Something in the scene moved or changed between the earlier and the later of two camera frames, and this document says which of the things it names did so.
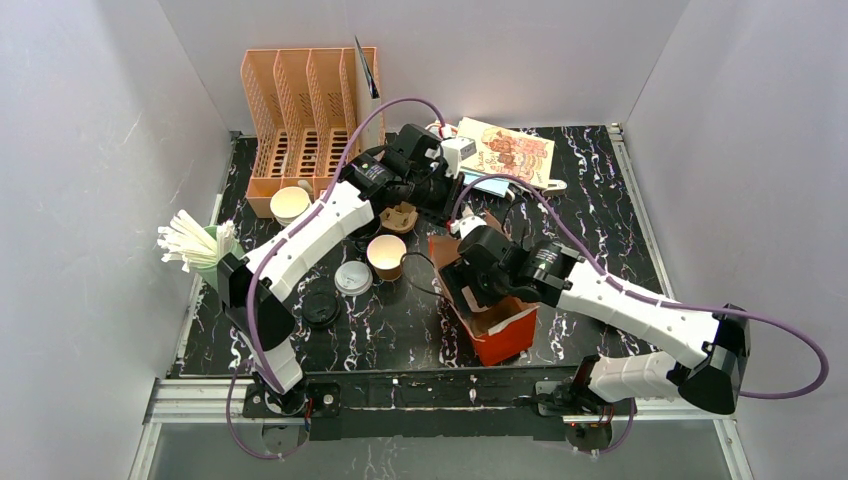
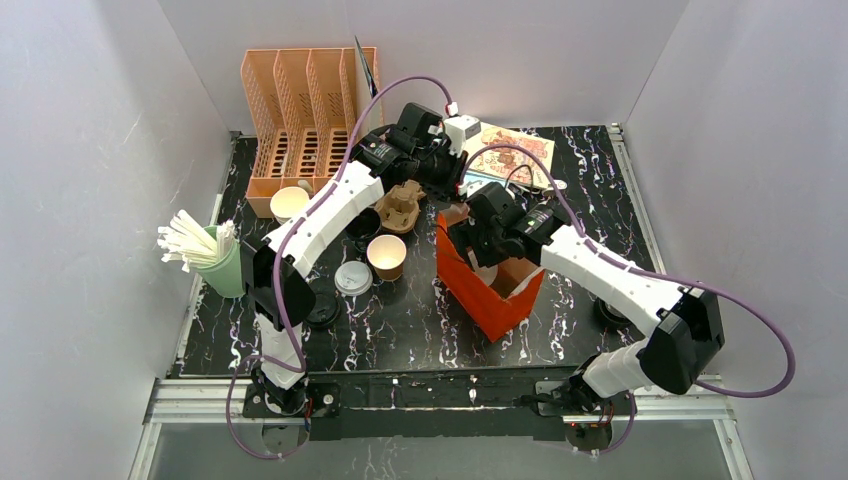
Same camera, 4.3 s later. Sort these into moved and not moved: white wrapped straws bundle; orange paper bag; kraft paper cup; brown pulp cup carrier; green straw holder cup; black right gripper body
Moved: orange paper bag; black right gripper body
Not moved: green straw holder cup; kraft paper cup; brown pulp cup carrier; white wrapped straws bundle
